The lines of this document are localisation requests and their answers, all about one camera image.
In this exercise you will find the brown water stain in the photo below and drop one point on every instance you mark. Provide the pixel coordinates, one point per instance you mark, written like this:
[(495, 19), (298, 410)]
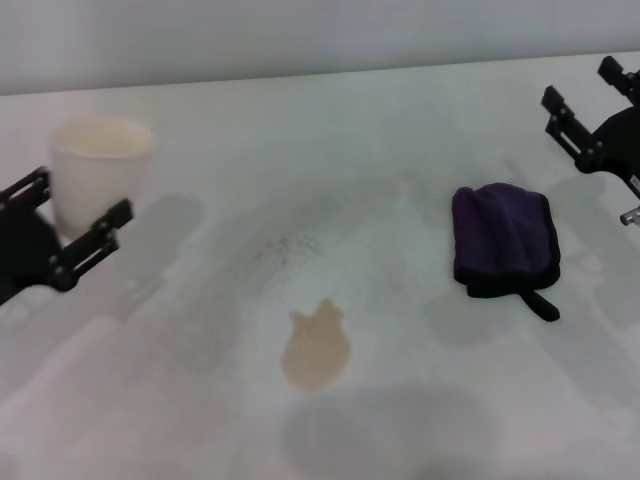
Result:
[(315, 352)]

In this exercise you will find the silver metal connector plug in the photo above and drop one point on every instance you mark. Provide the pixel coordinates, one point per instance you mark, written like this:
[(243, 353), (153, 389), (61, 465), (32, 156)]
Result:
[(630, 216)]

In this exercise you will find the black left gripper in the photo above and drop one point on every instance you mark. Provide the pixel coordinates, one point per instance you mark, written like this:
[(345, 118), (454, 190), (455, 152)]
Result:
[(25, 250)]

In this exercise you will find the white paper cup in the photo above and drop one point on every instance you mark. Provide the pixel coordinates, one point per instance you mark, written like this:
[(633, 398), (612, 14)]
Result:
[(95, 170)]

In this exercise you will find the purple rag with black trim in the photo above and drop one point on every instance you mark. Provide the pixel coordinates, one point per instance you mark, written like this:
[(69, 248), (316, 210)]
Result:
[(505, 235)]

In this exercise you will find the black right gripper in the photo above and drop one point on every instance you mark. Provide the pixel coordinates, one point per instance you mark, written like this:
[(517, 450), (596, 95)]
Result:
[(622, 142)]

